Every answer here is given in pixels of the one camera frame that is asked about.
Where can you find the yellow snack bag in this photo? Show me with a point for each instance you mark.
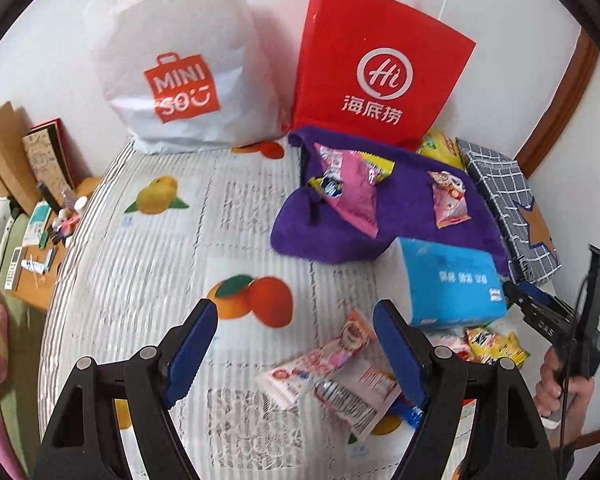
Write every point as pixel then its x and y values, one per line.
pixel 440 147

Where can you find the blue snack packet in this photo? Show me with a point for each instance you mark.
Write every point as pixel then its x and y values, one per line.
pixel 407 414

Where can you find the wooden bedside table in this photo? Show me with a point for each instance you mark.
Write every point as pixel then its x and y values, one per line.
pixel 35 290

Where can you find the fruit print bed mat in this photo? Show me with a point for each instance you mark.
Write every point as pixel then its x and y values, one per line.
pixel 145 270

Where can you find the red paper shopping bag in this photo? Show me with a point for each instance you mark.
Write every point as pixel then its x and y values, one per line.
pixel 380 35

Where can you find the purple felt storage basket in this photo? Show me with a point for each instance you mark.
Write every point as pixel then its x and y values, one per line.
pixel 410 210

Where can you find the patterned box with red edge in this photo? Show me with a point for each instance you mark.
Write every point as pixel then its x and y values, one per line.
pixel 42 152

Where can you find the white plastic shopping bag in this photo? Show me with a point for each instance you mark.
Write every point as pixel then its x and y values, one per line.
pixel 180 25

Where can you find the teal white box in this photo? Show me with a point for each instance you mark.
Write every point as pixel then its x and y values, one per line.
pixel 36 220

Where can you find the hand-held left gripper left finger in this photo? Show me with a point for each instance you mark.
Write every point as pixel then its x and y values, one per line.
pixel 192 350

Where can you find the yellow green candy packet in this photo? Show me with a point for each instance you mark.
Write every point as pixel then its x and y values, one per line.
pixel 495 345

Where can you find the brown wooden door frame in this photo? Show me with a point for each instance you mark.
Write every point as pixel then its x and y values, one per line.
pixel 565 105

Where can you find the large pink snack packet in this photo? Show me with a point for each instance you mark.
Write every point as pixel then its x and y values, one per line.
pixel 360 197

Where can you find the white remote control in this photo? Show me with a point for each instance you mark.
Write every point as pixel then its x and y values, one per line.
pixel 14 267

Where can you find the blue tissue pack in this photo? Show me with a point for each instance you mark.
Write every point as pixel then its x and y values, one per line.
pixel 445 280

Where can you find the plaid gift box with star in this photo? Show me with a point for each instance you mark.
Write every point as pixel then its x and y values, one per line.
pixel 505 190

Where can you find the small pink cartoon snack packet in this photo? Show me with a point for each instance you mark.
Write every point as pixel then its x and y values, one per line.
pixel 450 200

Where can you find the person's right hand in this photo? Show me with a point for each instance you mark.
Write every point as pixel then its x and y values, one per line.
pixel 550 382

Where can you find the white pink snack packet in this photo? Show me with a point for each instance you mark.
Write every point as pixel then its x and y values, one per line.
pixel 365 402

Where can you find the long pink snack packet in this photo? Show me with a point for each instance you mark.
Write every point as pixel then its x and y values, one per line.
pixel 330 355

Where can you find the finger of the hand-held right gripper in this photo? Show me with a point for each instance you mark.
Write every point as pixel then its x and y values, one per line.
pixel 530 288
pixel 545 317

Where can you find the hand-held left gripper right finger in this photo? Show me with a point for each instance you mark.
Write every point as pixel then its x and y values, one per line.
pixel 397 355

